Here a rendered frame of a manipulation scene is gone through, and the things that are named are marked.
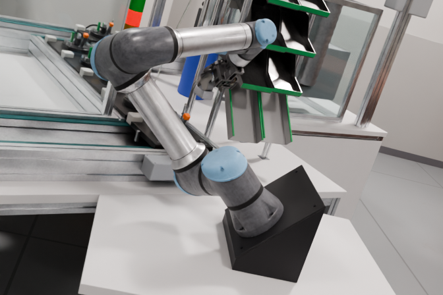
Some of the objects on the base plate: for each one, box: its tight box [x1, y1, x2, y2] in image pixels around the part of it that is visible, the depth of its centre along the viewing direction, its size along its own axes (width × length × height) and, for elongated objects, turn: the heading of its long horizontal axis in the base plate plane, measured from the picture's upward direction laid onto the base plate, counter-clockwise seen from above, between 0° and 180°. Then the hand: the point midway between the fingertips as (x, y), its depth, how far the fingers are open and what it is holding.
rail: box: [0, 142, 211, 182], centre depth 191 cm, size 6×89×11 cm, turn 82°
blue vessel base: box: [177, 53, 218, 100], centre depth 312 cm, size 16×16×27 cm
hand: (206, 83), depth 213 cm, fingers closed on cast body, 4 cm apart
